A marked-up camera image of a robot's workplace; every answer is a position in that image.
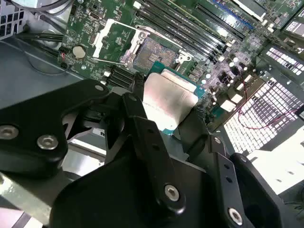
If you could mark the silver CPU with green rim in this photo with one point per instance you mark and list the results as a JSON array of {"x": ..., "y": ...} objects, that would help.
[{"x": 168, "y": 99}]

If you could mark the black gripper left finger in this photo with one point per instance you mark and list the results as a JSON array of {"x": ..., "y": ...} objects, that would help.
[{"x": 31, "y": 123}]

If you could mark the silver CPU socket cover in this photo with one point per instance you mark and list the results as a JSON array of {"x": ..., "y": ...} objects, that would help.
[{"x": 99, "y": 40}]

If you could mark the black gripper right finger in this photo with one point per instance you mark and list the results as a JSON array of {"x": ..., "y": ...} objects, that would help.
[{"x": 225, "y": 180}]

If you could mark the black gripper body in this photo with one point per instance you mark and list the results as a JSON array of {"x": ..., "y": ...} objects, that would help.
[{"x": 107, "y": 190}]

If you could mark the silver CPU locking lever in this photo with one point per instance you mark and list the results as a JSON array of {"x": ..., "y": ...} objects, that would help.
[
  {"x": 143, "y": 27},
  {"x": 107, "y": 61}
]

